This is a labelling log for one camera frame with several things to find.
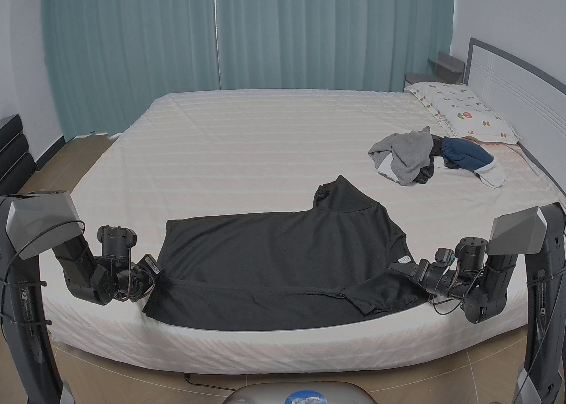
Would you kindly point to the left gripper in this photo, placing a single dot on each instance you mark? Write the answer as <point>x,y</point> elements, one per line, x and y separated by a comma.
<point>141,285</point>

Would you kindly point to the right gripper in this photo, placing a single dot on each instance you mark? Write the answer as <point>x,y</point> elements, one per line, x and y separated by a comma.
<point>426,278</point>

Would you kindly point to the black T-shirt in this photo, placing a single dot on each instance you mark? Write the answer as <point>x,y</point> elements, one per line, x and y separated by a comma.
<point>274,260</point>

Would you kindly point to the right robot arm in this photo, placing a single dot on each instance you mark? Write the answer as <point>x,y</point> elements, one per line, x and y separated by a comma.
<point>495,291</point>

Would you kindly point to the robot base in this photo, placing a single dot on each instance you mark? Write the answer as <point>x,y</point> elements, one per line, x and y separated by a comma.
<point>292,395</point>

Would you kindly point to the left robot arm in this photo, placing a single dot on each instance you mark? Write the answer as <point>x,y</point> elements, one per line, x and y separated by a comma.
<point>79,269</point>

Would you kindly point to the white garment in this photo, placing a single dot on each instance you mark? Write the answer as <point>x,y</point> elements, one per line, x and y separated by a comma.
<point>493,174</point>
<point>385,171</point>

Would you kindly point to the grey garment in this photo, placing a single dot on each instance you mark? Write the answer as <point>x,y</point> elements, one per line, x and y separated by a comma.
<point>411,154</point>

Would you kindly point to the black shiny garment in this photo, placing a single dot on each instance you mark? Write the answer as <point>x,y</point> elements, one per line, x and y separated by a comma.
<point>435,150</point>

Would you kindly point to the dark blue garment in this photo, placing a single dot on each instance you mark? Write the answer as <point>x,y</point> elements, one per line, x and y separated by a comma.
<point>466,154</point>

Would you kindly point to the bed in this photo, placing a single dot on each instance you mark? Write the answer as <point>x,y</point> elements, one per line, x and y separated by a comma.
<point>243,150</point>

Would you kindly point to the white printed pillow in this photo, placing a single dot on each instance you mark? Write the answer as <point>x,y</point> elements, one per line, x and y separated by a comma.
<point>464,112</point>

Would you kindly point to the grey bedside table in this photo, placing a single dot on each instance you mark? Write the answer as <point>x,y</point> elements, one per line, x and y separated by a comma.
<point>442,68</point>

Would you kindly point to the blue-green curtain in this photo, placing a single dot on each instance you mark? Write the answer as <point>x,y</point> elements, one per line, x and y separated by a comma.
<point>331,17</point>
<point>132,31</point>

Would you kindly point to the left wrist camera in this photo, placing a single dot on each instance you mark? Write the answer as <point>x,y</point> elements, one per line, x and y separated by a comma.
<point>151,265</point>

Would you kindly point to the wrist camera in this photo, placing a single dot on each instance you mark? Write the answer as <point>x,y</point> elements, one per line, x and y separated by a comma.
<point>444,257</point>
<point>151,265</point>

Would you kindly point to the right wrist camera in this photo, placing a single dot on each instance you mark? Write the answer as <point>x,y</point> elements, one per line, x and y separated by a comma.
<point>444,257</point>

